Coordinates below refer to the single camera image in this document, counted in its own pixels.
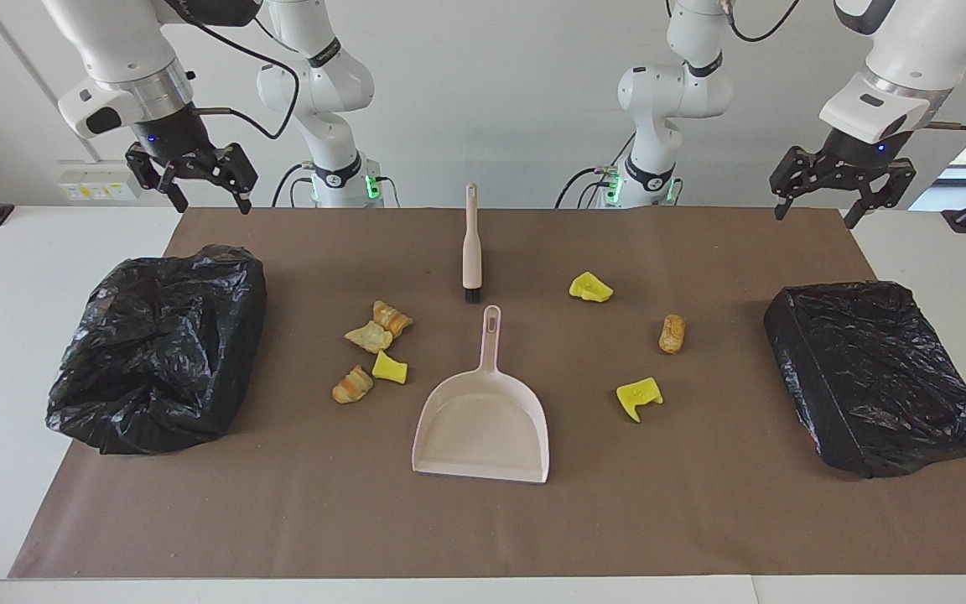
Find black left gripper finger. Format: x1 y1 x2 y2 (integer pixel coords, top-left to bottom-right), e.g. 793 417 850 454
770 147 849 221
844 159 917 229

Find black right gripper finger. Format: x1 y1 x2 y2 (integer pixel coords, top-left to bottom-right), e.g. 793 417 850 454
190 144 259 216
126 144 190 214

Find rounded yellow cheese chunk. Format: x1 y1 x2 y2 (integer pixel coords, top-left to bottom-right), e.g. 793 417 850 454
569 271 615 303

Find golden croissant piece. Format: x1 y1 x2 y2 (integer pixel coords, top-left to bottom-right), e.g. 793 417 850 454
331 365 374 404

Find beige hand brush black bristles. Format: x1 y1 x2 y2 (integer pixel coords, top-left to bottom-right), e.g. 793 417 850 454
462 183 485 304

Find small yellow cheese wedge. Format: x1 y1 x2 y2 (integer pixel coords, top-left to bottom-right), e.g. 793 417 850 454
371 351 408 385

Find notched yellow cheese chunk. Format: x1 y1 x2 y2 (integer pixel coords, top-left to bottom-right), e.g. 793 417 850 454
615 377 664 424

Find pale pink plastic dustpan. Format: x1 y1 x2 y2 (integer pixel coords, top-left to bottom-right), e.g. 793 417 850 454
412 305 550 484

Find open bin with black bag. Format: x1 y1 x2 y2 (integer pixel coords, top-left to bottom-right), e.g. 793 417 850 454
46 245 267 456

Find box wrapped in black bag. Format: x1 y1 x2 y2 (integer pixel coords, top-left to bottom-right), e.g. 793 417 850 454
764 281 966 479

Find pale flaky pastry piece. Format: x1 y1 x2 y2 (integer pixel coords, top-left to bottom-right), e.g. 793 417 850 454
344 320 394 354

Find striped orange croissant piece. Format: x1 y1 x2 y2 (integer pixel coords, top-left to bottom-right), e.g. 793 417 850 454
372 300 413 338

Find brown paper table mat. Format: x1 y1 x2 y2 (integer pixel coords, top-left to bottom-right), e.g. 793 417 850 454
9 208 966 580

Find white wall outlet box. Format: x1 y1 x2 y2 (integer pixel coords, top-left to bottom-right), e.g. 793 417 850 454
57 161 147 202

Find black right base cable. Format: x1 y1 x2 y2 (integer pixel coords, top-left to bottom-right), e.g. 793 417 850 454
272 162 309 208

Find black base cable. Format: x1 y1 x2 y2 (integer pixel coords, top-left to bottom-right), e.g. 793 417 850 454
272 162 309 208
554 134 636 209

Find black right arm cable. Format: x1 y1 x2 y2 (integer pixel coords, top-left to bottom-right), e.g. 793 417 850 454
166 0 301 141

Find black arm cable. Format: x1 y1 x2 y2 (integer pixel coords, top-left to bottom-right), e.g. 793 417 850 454
166 0 301 141
722 0 966 132

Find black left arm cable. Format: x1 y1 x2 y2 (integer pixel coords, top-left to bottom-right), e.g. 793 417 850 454
722 0 966 132

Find white wall cable conduit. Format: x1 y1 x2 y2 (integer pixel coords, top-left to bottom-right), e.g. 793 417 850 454
0 0 102 164

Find black left base cable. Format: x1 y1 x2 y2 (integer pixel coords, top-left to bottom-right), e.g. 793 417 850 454
554 134 636 209

